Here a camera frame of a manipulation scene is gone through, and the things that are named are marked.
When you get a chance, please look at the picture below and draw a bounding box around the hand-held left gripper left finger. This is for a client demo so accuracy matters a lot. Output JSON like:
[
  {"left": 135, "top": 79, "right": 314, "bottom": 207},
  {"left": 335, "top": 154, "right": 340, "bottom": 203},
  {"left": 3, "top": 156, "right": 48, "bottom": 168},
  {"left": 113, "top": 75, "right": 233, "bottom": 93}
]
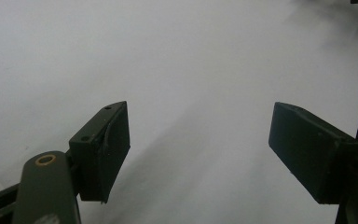
[{"left": 69, "top": 101, "right": 131, "bottom": 204}]

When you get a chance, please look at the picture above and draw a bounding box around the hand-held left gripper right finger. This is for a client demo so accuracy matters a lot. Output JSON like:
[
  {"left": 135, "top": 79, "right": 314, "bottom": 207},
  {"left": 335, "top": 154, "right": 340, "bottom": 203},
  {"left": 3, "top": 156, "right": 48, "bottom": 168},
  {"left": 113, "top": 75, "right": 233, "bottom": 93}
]
[{"left": 268, "top": 102, "right": 358, "bottom": 205}]

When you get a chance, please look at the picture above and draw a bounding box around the white table board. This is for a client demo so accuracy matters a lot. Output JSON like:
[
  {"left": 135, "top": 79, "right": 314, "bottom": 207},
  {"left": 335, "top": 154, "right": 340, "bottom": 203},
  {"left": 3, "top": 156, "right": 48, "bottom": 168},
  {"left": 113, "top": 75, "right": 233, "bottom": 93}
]
[{"left": 0, "top": 0, "right": 358, "bottom": 224}]

